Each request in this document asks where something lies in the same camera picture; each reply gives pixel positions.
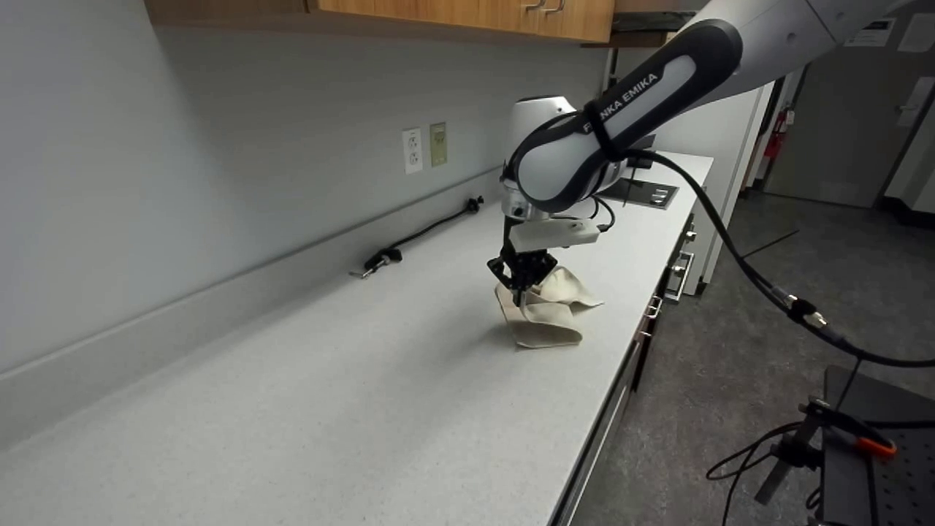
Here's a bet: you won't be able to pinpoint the orange-handled clamp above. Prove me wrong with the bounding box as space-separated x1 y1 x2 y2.
797 395 903 467

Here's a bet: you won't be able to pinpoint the red wall-mounted device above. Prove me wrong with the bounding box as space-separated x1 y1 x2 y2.
763 106 797 166

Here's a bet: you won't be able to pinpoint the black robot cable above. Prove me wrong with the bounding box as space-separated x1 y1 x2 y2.
580 147 935 372

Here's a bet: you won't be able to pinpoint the cream stained towel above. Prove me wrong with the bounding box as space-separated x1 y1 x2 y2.
491 262 605 353

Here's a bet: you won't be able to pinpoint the black floor cables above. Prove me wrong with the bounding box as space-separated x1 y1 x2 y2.
705 418 816 526

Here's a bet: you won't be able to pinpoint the black power cord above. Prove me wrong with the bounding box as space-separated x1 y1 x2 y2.
354 192 487 281

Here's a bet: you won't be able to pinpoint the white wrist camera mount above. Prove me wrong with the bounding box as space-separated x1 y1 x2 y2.
499 186 602 255

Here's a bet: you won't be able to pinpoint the dark wall shelf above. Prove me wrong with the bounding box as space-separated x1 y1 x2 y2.
611 8 699 52

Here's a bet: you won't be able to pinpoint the white cabinet panel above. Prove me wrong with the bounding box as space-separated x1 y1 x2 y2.
659 81 781 302

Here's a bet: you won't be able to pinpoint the beige wall plate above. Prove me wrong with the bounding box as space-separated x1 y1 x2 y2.
427 120 453 170

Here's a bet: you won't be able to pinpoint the wooden wall cabinet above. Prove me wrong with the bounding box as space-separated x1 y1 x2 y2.
144 0 618 47

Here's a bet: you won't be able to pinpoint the black breadboard table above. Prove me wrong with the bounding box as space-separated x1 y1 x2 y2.
817 361 935 526

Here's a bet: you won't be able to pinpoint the white wall outlet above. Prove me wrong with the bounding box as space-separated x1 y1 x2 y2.
401 126 430 177

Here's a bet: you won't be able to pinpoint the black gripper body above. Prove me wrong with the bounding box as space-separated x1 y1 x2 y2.
484 227 560 291

